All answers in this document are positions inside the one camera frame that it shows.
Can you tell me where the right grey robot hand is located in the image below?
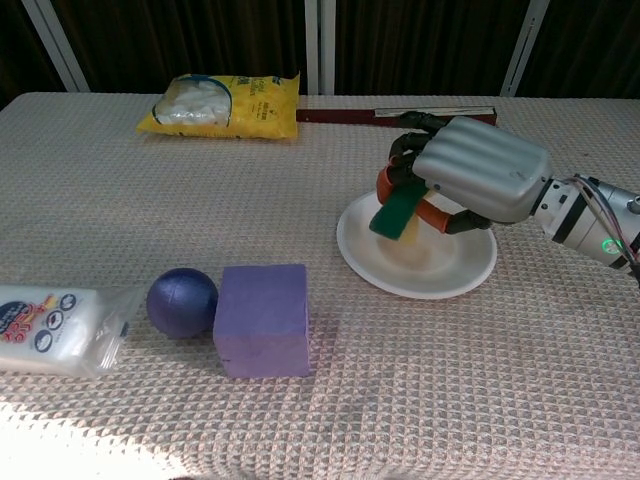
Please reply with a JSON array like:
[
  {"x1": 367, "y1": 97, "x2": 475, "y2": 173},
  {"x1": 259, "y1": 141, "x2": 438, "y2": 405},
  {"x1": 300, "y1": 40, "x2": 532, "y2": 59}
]
[{"x1": 375, "y1": 110, "x2": 554, "y2": 236}]

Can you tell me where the green yellow sponge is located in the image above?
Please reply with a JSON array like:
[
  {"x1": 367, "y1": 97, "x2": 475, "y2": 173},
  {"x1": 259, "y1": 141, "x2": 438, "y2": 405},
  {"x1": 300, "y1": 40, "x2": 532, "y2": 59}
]
[{"x1": 369, "y1": 185, "x2": 432, "y2": 245}]

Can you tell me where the white paper plate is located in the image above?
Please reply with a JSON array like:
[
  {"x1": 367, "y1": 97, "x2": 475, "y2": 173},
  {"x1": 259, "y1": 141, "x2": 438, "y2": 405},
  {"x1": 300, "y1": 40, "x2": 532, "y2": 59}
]
[{"x1": 335, "y1": 188, "x2": 499, "y2": 300}]

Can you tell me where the dark red folded fan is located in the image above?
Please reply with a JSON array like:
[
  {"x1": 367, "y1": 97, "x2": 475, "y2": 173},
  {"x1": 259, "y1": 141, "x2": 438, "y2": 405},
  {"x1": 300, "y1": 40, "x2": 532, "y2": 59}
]
[{"x1": 295, "y1": 104, "x2": 497, "y2": 130}]

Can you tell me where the dark pleated curtain panel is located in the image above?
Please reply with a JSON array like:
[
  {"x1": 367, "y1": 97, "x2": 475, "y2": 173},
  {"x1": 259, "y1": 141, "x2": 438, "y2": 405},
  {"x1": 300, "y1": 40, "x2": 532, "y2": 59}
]
[
  {"x1": 49, "y1": 0, "x2": 307, "y2": 96},
  {"x1": 0, "y1": 0, "x2": 66, "y2": 109},
  {"x1": 514, "y1": 0, "x2": 640, "y2": 100},
  {"x1": 334, "y1": 0, "x2": 531, "y2": 96}
]

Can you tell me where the white woven tablecloth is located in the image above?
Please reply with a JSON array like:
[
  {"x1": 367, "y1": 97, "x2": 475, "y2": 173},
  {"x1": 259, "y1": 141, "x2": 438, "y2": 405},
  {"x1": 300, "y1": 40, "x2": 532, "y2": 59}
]
[{"x1": 0, "y1": 92, "x2": 640, "y2": 480}]

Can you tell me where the yellow cotton ball bag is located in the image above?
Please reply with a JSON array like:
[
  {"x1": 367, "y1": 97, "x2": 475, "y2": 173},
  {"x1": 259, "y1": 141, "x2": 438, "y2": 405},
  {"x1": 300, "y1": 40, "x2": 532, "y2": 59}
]
[{"x1": 135, "y1": 71, "x2": 301, "y2": 143}]

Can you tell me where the purple foam cube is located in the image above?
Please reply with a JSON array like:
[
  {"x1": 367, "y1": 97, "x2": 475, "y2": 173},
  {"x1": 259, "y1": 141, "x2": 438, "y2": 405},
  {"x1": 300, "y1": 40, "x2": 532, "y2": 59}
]
[{"x1": 212, "y1": 263, "x2": 312, "y2": 379}]

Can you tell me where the purple ball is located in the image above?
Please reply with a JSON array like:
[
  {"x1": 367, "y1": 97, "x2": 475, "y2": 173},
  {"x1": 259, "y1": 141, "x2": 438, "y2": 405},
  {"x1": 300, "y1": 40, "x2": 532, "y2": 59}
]
[{"x1": 145, "y1": 267, "x2": 220, "y2": 340}]

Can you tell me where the white packet in zip bag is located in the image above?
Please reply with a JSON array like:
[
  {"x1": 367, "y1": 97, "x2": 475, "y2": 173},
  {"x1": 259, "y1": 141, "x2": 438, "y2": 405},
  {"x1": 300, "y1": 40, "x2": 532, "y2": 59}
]
[{"x1": 0, "y1": 283, "x2": 144, "y2": 377}]

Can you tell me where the white slanted frame bar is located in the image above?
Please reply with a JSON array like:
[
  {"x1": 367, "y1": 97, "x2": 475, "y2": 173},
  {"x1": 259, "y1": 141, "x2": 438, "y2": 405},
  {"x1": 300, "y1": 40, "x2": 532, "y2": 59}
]
[
  {"x1": 20, "y1": 0, "x2": 91, "y2": 93},
  {"x1": 499, "y1": 0, "x2": 551, "y2": 99}
]

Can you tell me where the right arm wire bundle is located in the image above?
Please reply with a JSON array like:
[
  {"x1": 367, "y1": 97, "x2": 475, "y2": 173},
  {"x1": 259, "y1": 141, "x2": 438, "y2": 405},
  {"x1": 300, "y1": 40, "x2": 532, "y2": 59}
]
[{"x1": 572, "y1": 173, "x2": 640, "y2": 266}]

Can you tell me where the white upright frame bar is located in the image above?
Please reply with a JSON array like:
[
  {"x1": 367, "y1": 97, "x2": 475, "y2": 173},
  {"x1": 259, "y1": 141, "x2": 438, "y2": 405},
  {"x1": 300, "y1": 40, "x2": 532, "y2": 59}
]
[
  {"x1": 304, "y1": 0, "x2": 321, "y2": 96},
  {"x1": 320, "y1": 0, "x2": 336, "y2": 96}
]

